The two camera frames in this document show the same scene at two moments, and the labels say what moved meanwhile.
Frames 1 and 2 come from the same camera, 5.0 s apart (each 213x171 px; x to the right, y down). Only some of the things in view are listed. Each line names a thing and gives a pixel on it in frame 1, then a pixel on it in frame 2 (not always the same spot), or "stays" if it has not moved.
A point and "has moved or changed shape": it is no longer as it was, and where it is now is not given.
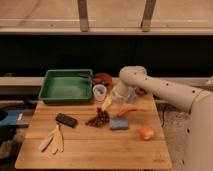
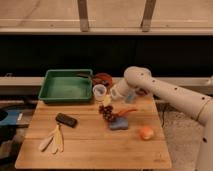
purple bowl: [140, 91] stays
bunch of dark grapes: [101, 119] has moved or changed shape
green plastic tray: [66, 85] stays
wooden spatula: [58, 143] stays
